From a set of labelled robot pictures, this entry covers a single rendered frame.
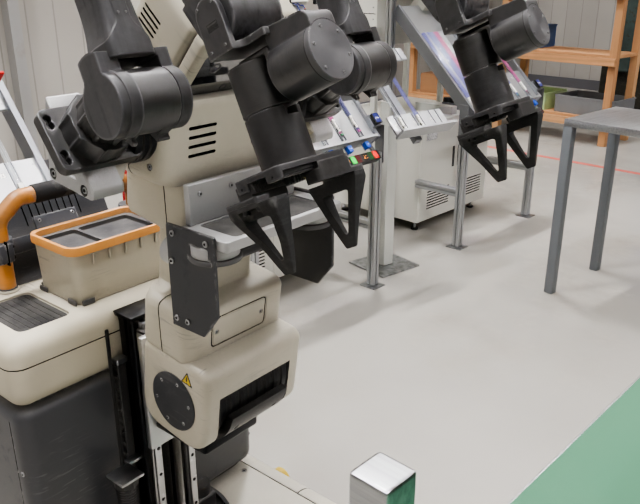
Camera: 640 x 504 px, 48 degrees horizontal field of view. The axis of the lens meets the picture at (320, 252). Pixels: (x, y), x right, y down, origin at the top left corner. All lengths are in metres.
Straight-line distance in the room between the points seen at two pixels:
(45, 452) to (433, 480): 1.21
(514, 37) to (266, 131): 0.44
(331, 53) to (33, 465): 0.97
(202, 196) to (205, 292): 0.14
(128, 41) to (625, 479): 0.69
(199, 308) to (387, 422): 1.48
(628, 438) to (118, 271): 0.95
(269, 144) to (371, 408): 1.89
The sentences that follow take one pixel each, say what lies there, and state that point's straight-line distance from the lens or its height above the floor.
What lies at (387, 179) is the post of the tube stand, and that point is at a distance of 3.50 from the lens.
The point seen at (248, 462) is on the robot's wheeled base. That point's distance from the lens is 1.82.
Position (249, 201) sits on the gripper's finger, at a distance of 0.67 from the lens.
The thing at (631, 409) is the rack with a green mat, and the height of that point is 0.95.
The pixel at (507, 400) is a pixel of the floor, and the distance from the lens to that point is 2.64.
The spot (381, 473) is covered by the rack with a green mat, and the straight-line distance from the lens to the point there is 0.45.
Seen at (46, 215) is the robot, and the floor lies 0.92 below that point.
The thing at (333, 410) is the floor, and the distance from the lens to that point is 2.51.
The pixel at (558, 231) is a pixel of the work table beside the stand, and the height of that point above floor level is 0.31.
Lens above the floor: 1.38
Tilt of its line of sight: 21 degrees down
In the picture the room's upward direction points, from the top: straight up
